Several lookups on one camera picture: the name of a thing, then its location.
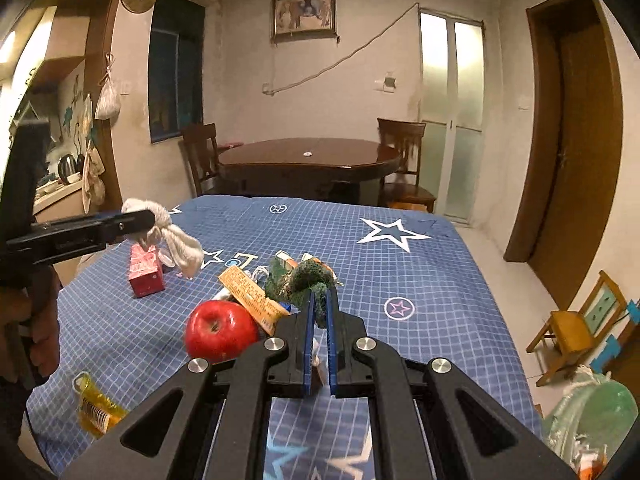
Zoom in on wall cable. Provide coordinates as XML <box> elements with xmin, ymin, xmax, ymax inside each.
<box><xmin>262</xmin><ymin>2</ymin><xmax>421</xmax><ymax>97</ymax></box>

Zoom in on dark window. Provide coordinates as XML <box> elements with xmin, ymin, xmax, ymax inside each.
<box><xmin>148</xmin><ymin>0</ymin><xmax>207</xmax><ymax>145</ymax></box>

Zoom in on hanging kitchen cloths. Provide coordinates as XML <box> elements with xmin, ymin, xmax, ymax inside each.
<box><xmin>80</xmin><ymin>137</ymin><xmax>107</xmax><ymax>213</ymax></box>

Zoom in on small wooden chair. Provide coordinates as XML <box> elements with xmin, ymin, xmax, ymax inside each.
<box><xmin>527</xmin><ymin>270</ymin><xmax>628</xmax><ymax>388</ymax></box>

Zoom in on framed wall picture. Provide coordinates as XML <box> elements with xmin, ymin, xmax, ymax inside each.
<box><xmin>270</xmin><ymin>0</ymin><xmax>337</xmax><ymax>41</ymax></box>

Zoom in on green trash bag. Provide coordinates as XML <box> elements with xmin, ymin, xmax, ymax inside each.
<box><xmin>542</xmin><ymin>365</ymin><xmax>640</xmax><ymax>480</ymax></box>

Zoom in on frosted glass door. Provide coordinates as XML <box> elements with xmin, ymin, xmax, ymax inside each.
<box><xmin>419</xmin><ymin>7</ymin><xmax>486</xmax><ymax>223</ymax></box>

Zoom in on white plastic wrapper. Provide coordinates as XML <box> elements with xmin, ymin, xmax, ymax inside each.
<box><xmin>249</xmin><ymin>265</ymin><xmax>271</xmax><ymax>293</ymax></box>

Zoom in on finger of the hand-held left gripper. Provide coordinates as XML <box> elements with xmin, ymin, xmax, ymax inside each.
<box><xmin>5</xmin><ymin>232</ymin><xmax>126</xmax><ymax>268</ymax></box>
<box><xmin>32</xmin><ymin>209</ymin><xmax>156</xmax><ymax>241</ymax></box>

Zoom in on white knotted sock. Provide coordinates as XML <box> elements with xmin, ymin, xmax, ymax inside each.
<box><xmin>121</xmin><ymin>197</ymin><xmax>203</xmax><ymax>278</ymax></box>

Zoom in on small red carton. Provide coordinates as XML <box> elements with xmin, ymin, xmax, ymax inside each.
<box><xmin>129</xmin><ymin>242</ymin><xmax>166</xmax><ymax>299</ymax></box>

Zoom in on wooden dining chair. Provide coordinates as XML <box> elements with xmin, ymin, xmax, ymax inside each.
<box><xmin>376</xmin><ymin>117</ymin><xmax>438</xmax><ymax>213</ymax></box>
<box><xmin>180</xmin><ymin>122</ymin><xmax>223</xmax><ymax>198</ymax></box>

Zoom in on brown wall cabinet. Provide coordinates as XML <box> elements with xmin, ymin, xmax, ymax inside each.
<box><xmin>30</xmin><ymin>0</ymin><xmax>123</xmax><ymax>91</ymax></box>

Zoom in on floral wall sticker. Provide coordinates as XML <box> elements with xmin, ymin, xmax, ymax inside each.
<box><xmin>60</xmin><ymin>75</ymin><xmax>98</xmax><ymax>143</ymax></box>

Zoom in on hanging white plastic bag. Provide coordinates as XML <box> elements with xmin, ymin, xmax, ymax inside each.
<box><xmin>94</xmin><ymin>52</ymin><xmax>122</xmax><ymax>121</ymax></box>

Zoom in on round wooden table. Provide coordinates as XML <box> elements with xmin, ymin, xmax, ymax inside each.
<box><xmin>217</xmin><ymin>137</ymin><xmax>403</xmax><ymax>206</ymax></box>

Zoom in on blue star tablecloth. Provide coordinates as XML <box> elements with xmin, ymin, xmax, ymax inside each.
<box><xmin>25</xmin><ymin>194</ymin><xmax>543</xmax><ymax>480</ymax></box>

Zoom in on blue plastic object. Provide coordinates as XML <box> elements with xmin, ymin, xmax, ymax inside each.
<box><xmin>587</xmin><ymin>297</ymin><xmax>640</xmax><ymax>373</ymax></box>

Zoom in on red apple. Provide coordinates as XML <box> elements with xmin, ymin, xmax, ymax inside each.
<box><xmin>184</xmin><ymin>301</ymin><xmax>261</xmax><ymax>363</ymax></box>

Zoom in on kitchen counter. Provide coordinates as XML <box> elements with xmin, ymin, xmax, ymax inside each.
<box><xmin>30</xmin><ymin>180</ymin><xmax>86</xmax><ymax>226</ymax></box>

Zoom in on ceiling light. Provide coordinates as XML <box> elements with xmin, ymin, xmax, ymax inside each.
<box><xmin>0</xmin><ymin>30</ymin><xmax>18</xmax><ymax>66</ymax></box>

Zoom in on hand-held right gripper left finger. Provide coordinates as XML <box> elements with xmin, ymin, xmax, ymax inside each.
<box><xmin>60</xmin><ymin>287</ymin><xmax>318</xmax><ymax>480</ymax></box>

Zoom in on brown wooden door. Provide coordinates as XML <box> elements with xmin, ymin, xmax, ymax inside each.
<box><xmin>502</xmin><ymin>0</ymin><xmax>626</xmax><ymax>311</ymax></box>

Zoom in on person's left hand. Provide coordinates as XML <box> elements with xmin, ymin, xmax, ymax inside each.
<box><xmin>0</xmin><ymin>270</ymin><xmax>63</xmax><ymax>378</ymax></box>

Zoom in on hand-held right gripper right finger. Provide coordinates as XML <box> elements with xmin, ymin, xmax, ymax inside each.
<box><xmin>325</xmin><ymin>285</ymin><xmax>581</xmax><ymax>480</ymax></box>

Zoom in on large yellow cellophane wrapper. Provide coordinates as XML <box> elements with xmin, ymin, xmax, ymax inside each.
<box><xmin>72</xmin><ymin>371</ymin><xmax>128</xmax><ymax>436</ymax></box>

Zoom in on orange printed packet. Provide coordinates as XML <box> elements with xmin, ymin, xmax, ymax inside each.
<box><xmin>217</xmin><ymin>265</ymin><xmax>291</xmax><ymax>336</ymax></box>

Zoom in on person's left forearm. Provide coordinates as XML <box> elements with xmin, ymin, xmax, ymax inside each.
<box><xmin>0</xmin><ymin>375</ymin><xmax>56</xmax><ymax>480</ymax></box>

